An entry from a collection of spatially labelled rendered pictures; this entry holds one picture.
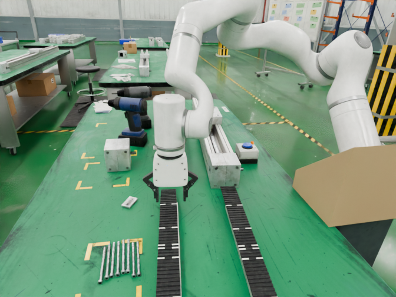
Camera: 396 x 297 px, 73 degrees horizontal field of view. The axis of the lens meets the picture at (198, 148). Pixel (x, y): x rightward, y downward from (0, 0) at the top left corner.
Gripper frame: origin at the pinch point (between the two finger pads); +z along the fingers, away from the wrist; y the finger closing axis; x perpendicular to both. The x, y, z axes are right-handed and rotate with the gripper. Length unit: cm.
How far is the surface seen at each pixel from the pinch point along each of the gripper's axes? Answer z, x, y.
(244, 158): 1.4, 26.0, 30.1
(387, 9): -95, 847, 706
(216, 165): -5.3, 9.0, 15.5
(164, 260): 0.8, -23.8, -1.6
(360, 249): 20, -7, 65
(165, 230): 0.5, -14.2, -1.6
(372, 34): -18, 874, 700
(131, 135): -1.1, 45.5, -17.6
